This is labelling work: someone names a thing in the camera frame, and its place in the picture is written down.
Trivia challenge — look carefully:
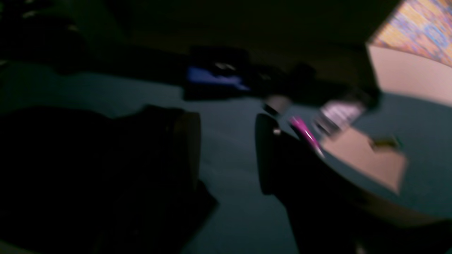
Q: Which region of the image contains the small yellow battery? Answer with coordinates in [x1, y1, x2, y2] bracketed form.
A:
[369, 136, 403, 151]

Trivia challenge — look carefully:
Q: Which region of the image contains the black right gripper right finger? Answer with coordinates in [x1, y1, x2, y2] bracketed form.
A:
[255, 114, 451, 254]

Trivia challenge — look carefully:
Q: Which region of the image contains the blue box device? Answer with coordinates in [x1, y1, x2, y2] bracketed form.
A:
[184, 46, 252, 100]

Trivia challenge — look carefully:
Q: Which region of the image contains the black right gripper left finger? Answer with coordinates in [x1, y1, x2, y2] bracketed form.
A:
[1, 106, 217, 254]

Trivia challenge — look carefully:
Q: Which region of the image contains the clear plastic package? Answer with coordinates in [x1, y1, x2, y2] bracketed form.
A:
[312, 100, 367, 136]

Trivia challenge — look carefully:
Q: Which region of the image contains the white paper card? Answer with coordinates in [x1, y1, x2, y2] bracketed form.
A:
[320, 127, 408, 195]

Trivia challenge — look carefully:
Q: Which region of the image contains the pink marker pen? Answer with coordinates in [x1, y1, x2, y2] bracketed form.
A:
[289, 117, 325, 158]

